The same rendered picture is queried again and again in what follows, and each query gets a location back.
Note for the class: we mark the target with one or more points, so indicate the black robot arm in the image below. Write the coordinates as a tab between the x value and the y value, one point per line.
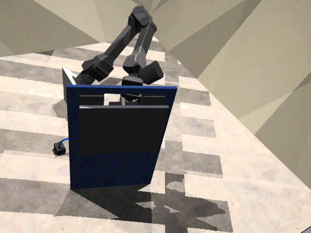
100	67

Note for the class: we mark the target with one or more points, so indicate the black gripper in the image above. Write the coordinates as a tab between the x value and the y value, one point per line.
130	81

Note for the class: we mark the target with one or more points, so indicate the blue flat panel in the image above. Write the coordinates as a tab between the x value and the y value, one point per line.
115	144

